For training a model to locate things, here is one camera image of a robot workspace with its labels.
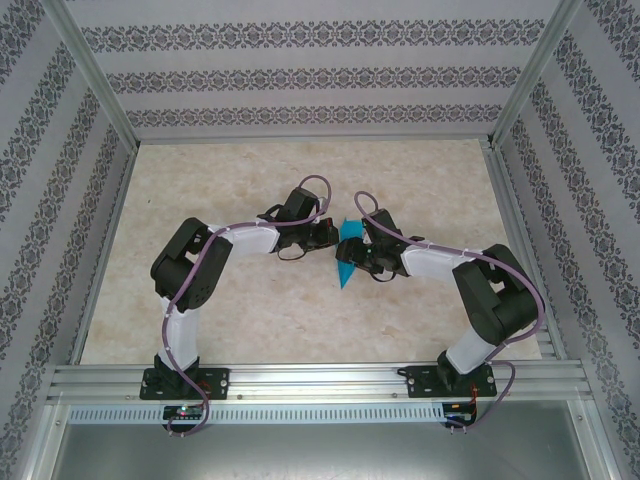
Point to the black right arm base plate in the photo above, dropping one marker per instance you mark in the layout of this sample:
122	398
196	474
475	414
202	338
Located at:
420	382

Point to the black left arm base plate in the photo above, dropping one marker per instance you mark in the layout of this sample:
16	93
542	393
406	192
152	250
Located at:
217	382

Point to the aluminium mounting rail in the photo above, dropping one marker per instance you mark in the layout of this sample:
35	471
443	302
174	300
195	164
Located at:
310	382

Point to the aluminium side rail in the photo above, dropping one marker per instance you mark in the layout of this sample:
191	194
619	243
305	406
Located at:
507	200

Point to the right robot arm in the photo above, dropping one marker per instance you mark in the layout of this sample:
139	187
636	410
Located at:
495	300

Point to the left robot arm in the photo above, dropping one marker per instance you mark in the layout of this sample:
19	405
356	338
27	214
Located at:
172	260

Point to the aluminium frame post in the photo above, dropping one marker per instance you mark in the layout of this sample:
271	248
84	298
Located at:
98	75
532	75

